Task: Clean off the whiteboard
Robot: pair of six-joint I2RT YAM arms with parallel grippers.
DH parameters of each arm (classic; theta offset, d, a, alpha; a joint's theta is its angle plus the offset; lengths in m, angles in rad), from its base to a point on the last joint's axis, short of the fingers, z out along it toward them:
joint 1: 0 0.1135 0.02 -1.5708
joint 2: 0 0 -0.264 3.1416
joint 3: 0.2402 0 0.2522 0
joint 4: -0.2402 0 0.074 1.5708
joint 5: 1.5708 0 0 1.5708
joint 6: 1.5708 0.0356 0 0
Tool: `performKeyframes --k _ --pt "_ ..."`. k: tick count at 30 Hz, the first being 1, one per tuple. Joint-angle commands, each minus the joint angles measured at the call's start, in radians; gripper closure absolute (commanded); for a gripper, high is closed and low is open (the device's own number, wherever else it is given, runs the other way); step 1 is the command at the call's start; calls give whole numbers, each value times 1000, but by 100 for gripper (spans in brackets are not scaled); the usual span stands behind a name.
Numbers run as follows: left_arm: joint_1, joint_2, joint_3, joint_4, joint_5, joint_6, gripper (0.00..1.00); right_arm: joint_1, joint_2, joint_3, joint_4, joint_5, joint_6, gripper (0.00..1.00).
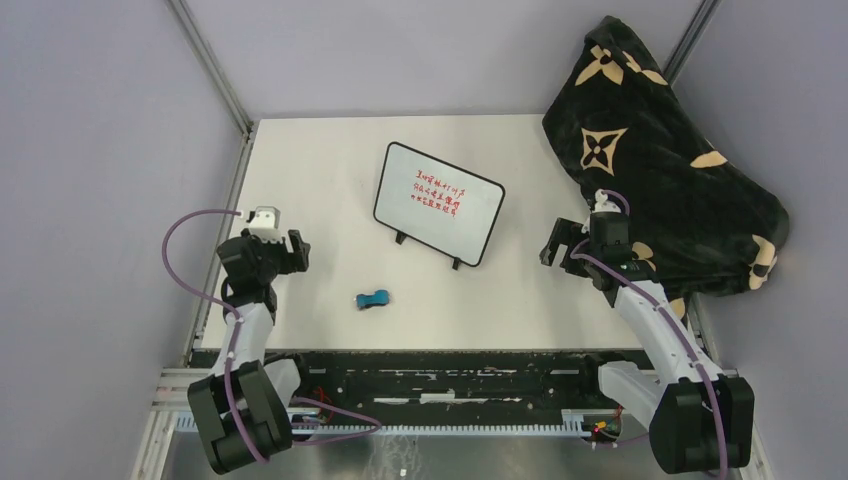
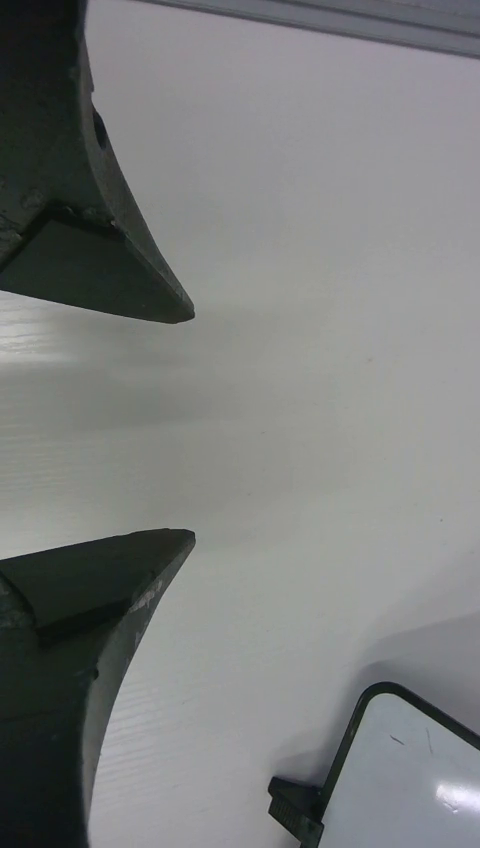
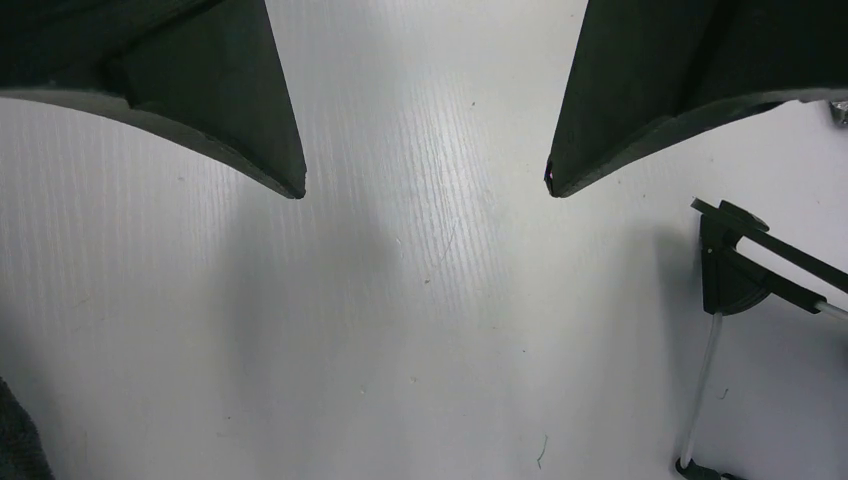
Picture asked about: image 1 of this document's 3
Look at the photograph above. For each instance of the small black-framed whiteboard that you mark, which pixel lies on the small black-framed whiteboard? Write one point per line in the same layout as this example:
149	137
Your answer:
438	204

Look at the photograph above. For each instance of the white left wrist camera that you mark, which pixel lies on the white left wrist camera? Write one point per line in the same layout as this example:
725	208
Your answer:
263	224

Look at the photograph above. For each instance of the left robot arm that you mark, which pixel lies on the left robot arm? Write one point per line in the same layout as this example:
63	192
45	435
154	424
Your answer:
239	408

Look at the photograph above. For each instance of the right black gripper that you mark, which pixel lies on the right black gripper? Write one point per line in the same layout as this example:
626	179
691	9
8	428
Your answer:
566	232

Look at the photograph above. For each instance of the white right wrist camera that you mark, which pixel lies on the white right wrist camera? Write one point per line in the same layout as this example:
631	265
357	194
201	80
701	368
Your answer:
603	203

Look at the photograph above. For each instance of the black blanket with tan flowers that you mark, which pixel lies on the black blanket with tan flowers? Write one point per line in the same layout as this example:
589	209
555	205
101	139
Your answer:
700	223

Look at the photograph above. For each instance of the blue whiteboard eraser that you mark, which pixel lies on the blue whiteboard eraser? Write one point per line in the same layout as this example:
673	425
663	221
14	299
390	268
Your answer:
379	298

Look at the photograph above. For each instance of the blue-grey cable duct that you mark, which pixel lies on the blue-grey cable duct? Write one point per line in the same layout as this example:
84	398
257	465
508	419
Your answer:
571	425

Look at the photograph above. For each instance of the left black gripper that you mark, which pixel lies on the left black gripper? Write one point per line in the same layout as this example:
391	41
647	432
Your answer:
298	259

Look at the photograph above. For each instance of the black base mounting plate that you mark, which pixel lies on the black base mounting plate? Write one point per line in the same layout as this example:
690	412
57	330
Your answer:
457	388

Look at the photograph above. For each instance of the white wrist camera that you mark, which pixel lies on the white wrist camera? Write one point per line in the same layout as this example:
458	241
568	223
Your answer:
603	203
263	224

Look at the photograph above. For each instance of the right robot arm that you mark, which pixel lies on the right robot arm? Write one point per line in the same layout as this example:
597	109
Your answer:
697	417

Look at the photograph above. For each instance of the aluminium rail frame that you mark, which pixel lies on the aluminium rail frame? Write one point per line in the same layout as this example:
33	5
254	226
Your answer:
169	403

